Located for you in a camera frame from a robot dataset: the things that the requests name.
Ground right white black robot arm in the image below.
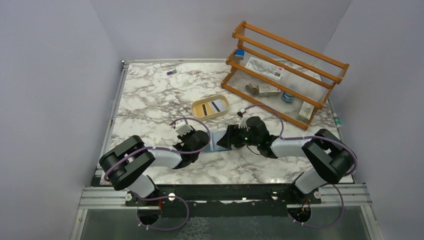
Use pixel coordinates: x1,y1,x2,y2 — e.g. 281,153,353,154
216,116,356,204

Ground purple cable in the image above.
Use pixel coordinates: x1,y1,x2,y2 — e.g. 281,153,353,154
243,104,359,230
103,117,212,232

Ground small purple white object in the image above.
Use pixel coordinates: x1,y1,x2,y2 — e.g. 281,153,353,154
166,69,177,76

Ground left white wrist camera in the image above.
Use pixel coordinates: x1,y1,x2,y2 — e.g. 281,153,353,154
174,121,193,136

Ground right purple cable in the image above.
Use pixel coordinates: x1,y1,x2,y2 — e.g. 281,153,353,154
243,104,359,230

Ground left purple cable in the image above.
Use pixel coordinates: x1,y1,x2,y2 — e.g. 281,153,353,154
103,117,212,232

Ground small grey cardboard box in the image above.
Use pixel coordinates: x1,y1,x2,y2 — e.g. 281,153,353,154
256,83,281,97

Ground white printed flat package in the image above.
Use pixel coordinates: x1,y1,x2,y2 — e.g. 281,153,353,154
245,56,286,81

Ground yellow card with black stripe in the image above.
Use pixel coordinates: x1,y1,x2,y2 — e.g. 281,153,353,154
195,102,214,118

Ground blue white small jar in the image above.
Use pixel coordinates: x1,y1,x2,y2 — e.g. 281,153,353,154
281,91,295,104

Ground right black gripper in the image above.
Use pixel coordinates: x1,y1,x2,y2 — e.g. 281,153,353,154
216,123,260,149

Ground green white marker pen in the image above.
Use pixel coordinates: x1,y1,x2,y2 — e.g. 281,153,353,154
332,112,341,129

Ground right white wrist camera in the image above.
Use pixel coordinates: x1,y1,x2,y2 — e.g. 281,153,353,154
237,110,250,129

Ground blue grey block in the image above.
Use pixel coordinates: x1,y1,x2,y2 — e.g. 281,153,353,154
234,49,245,61

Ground small white green box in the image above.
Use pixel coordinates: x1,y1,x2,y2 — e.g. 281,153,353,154
297,101,315,122

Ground beige oval tray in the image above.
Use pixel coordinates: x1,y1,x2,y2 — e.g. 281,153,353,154
191,94,230,121

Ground grey card with black stripe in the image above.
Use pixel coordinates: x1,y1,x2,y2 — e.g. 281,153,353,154
209,99,227,113

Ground blue leather card holder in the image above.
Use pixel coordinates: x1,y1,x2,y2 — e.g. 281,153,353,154
201,130,231,153

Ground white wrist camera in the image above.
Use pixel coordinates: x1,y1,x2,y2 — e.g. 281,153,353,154
174,121,193,136
237,110,250,129

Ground grey metal clip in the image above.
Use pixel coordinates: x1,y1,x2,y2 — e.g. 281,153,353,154
245,84,260,96

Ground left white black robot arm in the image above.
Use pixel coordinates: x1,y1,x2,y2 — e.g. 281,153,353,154
99,130,210,206

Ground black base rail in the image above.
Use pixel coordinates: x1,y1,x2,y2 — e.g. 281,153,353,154
90,175,319,220

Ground orange wooden shelf rack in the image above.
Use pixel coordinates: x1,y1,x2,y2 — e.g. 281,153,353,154
220,21,350,130

